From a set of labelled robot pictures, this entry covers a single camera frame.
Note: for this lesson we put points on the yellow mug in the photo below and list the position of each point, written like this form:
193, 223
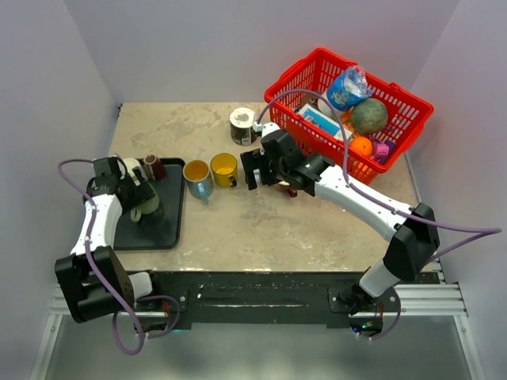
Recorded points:
224, 168

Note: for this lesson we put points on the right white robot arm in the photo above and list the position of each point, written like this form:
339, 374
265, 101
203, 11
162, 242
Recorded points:
409, 231

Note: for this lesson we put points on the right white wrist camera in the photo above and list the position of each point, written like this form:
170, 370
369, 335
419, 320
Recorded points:
263, 129

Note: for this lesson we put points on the purple toy block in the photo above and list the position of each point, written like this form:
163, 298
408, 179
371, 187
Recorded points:
382, 150

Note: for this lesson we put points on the blue white snack bag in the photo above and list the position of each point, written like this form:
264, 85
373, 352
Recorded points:
348, 89

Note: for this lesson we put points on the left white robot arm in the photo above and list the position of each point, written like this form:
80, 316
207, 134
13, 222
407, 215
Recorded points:
91, 278

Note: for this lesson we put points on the brown floral mug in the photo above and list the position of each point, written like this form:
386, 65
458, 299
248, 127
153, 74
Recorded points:
287, 188

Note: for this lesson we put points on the white cream mug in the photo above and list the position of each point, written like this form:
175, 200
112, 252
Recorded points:
135, 170

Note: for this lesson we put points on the green melon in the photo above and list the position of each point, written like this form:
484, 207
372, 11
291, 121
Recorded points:
369, 116

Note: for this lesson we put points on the black plastic tray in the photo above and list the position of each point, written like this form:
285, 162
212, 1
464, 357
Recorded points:
160, 229

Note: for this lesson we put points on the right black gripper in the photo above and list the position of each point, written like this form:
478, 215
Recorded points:
253, 160

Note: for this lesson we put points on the dark maroon mug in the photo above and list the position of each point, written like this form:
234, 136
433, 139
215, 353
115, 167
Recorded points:
154, 168

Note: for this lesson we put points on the red plastic basket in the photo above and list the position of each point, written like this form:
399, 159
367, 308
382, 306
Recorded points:
407, 113

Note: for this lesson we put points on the pale green mug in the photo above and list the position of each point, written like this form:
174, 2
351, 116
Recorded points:
144, 208

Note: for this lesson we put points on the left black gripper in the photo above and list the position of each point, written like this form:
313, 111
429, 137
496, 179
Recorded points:
141, 193

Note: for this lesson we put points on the teal rimmed mug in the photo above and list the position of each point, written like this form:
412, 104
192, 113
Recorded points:
199, 180

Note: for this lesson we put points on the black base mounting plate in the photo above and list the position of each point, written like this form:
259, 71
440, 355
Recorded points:
267, 298

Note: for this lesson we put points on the blue white box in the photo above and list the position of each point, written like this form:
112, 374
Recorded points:
321, 121

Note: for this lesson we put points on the pale blue mug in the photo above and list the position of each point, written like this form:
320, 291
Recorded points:
257, 177

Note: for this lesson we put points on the orange fruit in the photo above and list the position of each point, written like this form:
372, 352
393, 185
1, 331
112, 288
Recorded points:
362, 145

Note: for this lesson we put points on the black labelled can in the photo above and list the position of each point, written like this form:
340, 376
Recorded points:
242, 126

